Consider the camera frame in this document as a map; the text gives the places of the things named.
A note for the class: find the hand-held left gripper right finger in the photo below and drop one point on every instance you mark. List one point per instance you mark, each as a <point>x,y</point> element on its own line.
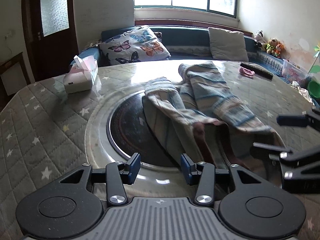
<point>185,165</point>

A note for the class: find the orange tiger plush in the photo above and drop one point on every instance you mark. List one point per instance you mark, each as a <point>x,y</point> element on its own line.
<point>279,50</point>

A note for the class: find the dark wooden cabinet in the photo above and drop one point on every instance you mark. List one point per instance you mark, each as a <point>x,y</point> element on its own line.
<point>13,77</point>

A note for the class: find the blue sofa bench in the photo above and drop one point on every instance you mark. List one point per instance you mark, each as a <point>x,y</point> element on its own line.
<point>185,38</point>

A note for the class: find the colourful pinwheel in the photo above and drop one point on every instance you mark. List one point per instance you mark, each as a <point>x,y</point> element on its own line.
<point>317,55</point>

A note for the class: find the black flat bar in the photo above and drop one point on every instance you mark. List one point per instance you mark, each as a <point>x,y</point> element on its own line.
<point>262,72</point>

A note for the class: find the black white cow plush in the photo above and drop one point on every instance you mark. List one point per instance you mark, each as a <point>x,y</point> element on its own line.
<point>259,38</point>

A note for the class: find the clear plastic storage box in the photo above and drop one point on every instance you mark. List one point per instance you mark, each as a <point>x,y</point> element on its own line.
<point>293,72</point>

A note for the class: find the white tissue box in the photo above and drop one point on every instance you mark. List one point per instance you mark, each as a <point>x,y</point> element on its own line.
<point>78,80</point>

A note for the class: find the striped blue beige towel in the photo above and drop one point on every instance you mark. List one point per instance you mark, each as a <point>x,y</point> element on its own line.
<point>202,100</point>

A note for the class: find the grey pillow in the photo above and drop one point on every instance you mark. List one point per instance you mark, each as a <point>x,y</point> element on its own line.
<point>228,43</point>

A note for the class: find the white crumpled cloth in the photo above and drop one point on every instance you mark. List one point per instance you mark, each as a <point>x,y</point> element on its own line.
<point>303,92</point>

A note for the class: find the round black table heater plate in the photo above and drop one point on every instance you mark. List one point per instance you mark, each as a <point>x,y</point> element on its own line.
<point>127,125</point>

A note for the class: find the pink small cloth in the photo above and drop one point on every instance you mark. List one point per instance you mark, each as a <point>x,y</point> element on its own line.
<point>246,72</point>

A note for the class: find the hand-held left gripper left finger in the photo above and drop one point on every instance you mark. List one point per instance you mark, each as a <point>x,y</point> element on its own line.
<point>135,166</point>

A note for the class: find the green plastic basin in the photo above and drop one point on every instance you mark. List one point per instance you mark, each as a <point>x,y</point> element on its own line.
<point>315,88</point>

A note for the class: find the white wall switch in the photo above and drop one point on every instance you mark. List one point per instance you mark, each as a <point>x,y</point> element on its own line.
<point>9,35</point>

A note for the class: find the butterfly print pillow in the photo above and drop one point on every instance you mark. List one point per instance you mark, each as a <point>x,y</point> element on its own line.
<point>135,46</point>

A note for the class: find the dark wooden door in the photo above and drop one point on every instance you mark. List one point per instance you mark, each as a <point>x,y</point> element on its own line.
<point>56,52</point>

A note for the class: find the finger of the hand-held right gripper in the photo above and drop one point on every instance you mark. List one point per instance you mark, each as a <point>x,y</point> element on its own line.
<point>292,120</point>
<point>283,155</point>

